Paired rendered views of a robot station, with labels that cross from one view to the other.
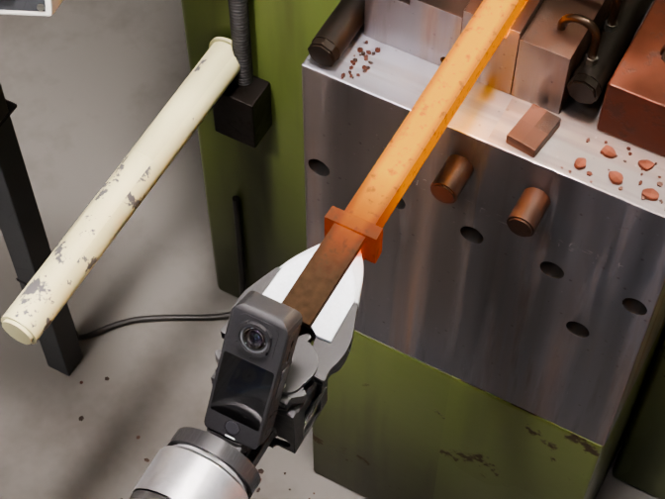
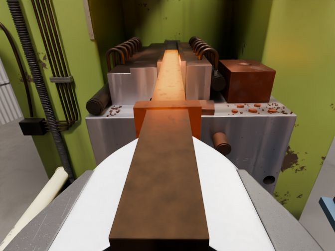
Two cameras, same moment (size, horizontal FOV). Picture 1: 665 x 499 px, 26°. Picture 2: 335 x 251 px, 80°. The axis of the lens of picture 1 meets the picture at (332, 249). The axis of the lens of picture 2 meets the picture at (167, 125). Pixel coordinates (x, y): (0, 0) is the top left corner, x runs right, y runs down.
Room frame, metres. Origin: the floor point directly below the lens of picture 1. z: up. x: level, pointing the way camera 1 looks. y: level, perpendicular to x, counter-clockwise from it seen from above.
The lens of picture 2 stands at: (0.51, 0.04, 1.07)
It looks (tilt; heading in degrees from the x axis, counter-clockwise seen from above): 28 degrees down; 334
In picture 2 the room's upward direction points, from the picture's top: 2 degrees counter-clockwise
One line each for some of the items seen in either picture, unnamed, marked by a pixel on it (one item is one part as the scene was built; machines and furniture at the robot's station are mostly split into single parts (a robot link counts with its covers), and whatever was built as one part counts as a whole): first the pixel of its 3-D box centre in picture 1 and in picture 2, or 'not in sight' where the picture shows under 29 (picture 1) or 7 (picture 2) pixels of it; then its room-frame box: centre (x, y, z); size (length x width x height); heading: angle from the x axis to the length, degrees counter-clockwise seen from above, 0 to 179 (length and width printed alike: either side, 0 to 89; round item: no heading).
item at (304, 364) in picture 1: (251, 410); not in sight; (0.48, 0.06, 0.98); 0.12 x 0.08 x 0.09; 152
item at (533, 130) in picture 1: (533, 130); (206, 107); (0.79, -0.18, 0.92); 0.04 x 0.03 x 0.01; 144
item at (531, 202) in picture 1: (528, 212); (221, 143); (0.74, -0.18, 0.87); 0.04 x 0.03 x 0.03; 151
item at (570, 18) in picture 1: (578, 42); (208, 64); (0.84, -0.21, 0.99); 0.04 x 0.01 x 0.06; 61
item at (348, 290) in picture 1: (341, 311); (203, 207); (0.57, -0.01, 0.98); 0.09 x 0.03 x 0.06; 149
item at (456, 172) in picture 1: (451, 178); not in sight; (0.77, -0.11, 0.87); 0.04 x 0.03 x 0.03; 151
